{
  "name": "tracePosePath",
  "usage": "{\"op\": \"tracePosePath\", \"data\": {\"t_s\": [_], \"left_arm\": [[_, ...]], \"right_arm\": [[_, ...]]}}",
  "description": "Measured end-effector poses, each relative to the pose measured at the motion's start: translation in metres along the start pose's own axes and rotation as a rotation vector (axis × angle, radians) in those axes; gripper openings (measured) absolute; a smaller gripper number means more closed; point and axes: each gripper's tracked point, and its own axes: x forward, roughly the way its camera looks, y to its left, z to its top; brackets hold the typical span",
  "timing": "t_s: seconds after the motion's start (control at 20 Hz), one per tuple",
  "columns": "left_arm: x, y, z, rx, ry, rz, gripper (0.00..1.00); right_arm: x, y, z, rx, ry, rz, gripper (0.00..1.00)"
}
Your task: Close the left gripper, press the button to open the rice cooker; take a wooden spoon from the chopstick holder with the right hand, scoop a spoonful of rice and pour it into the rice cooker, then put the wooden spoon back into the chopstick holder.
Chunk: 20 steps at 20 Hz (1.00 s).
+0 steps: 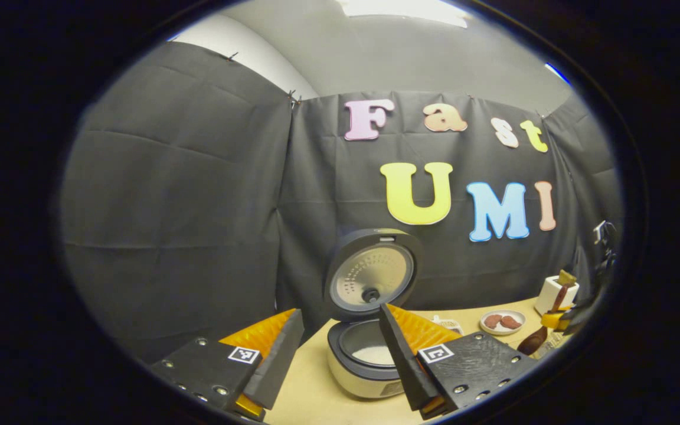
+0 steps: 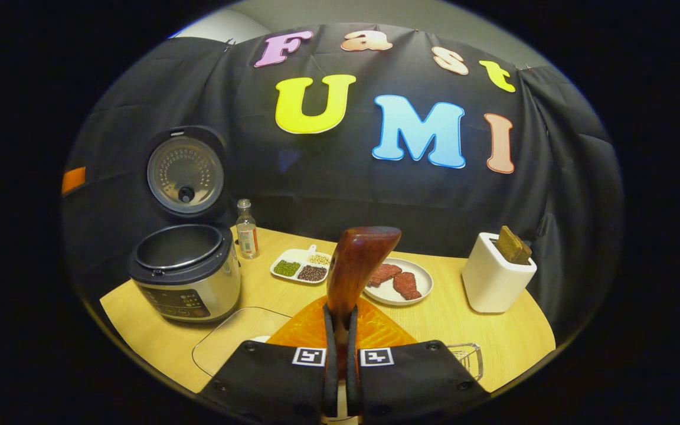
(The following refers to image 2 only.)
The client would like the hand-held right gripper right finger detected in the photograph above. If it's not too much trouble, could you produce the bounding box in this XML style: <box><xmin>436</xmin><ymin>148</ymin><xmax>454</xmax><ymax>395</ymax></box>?
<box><xmin>346</xmin><ymin>295</ymin><xmax>490</xmax><ymax>423</ymax></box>

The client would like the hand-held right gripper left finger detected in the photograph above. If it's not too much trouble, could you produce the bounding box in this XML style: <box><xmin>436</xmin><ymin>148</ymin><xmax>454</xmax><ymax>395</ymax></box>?
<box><xmin>198</xmin><ymin>295</ymin><xmax>339</xmax><ymax>425</ymax></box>

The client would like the clear box of white rice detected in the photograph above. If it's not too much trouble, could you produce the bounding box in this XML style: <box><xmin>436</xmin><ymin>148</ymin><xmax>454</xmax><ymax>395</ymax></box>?
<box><xmin>192</xmin><ymin>306</ymin><xmax>293</xmax><ymax>377</ymax></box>

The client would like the brown wooden spoon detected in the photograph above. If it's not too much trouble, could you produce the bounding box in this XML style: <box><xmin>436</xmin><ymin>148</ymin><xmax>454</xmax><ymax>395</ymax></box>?
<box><xmin>326</xmin><ymin>226</ymin><xmax>403</xmax><ymax>378</ymax></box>

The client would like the grey silver rice cooker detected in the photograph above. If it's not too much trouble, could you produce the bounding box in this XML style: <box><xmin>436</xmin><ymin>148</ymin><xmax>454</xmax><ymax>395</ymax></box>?
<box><xmin>127</xmin><ymin>125</ymin><xmax>241</xmax><ymax>323</ymax></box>

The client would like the white square chopstick holder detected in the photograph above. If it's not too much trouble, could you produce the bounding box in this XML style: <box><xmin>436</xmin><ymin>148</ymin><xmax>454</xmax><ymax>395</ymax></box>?
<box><xmin>462</xmin><ymin>232</ymin><xmax>537</xmax><ymax>313</ymax></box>

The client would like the red meat slice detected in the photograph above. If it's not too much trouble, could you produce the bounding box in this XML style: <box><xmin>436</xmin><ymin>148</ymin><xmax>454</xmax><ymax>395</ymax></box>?
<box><xmin>367</xmin><ymin>263</ymin><xmax>403</xmax><ymax>288</ymax></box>
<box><xmin>393</xmin><ymin>272</ymin><xmax>423</xmax><ymax>301</ymax></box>

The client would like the small clear glass dish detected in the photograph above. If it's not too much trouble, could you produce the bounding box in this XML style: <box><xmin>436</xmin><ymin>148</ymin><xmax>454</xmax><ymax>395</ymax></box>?
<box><xmin>446</xmin><ymin>343</ymin><xmax>484</xmax><ymax>382</ymax></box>

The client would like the white round plate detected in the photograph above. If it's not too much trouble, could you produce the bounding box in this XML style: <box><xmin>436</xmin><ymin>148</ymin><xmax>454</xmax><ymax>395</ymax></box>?
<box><xmin>364</xmin><ymin>257</ymin><xmax>434</xmax><ymax>306</ymax></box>

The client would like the white divided dish with beans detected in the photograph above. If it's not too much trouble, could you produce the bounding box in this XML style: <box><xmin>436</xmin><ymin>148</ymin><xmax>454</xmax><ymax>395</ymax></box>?
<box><xmin>270</xmin><ymin>244</ymin><xmax>333</xmax><ymax>285</ymax></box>

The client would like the small glass bottle red label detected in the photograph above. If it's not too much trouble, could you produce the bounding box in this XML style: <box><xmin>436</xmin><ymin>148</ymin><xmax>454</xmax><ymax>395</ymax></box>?
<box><xmin>236</xmin><ymin>199</ymin><xmax>260</xmax><ymax>260</ymax></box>

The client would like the black backdrop cloth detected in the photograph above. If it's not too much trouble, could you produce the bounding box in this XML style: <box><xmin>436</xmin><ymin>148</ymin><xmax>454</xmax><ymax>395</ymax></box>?
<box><xmin>63</xmin><ymin>24</ymin><xmax>624</xmax><ymax>343</ymax></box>

